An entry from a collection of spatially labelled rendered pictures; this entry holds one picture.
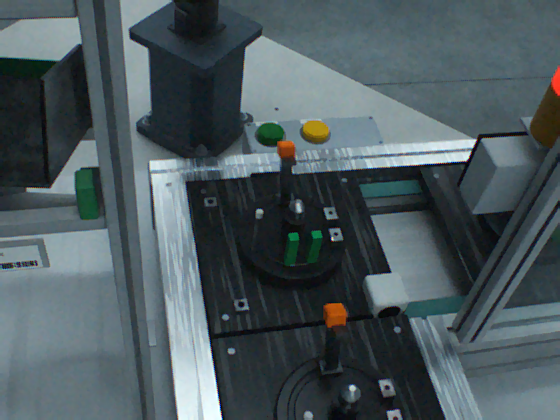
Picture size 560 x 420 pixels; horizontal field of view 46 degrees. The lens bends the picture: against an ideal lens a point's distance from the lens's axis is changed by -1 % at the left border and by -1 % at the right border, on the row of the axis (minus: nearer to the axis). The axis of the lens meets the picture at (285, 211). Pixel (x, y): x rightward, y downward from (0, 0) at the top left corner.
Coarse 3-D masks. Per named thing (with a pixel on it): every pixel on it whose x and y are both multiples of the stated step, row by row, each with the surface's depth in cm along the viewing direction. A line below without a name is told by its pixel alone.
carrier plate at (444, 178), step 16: (432, 176) 98; (448, 176) 98; (432, 192) 96; (448, 192) 96; (432, 208) 95; (448, 208) 94; (464, 208) 94; (448, 224) 92; (464, 224) 92; (480, 224) 93; (448, 240) 91; (464, 240) 90; (480, 240) 91; (464, 256) 88; (480, 256) 89; (464, 272) 88; (480, 272) 87
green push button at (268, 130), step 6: (264, 126) 100; (270, 126) 101; (276, 126) 101; (258, 132) 100; (264, 132) 100; (270, 132) 100; (276, 132) 100; (282, 132) 100; (258, 138) 100; (264, 138) 99; (270, 138) 99; (276, 138) 99; (282, 138) 100; (270, 144) 99
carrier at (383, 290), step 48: (192, 192) 91; (240, 192) 91; (336, 192) 93; (240, 240) 84; (288, 240) 79; (336, 240) 83; (240, 288) 81; (288, 288) 82; (336, 288) 83; (384, 288) 81
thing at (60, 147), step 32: (0, 64) 68; (32, 64) 68; (64, 64) 47; (0, 96) 42; (32, 96) 42; (64, 96) 47; (0, 128) 43; (32, 128) 43; (64, 128) 48; (0, 160) 44; (32, 160) 44; (64, 160) 48
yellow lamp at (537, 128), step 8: (552, 88) 58; (544, 96) 59; (552, 96) 57; (544, 104) 59; (552, 104) 58; (536, 112) 60; (544, 112) 59; (552, 112) 58; (536, 120) 60; (544, 120) 59; (552, 120) 58; (536, 128) 60; (544, 128) 59; (552, 128) 58; (536, 136) 60; (544, 136) 59; (552, 136) 59; (544, 144) 60; (552, 144) 59
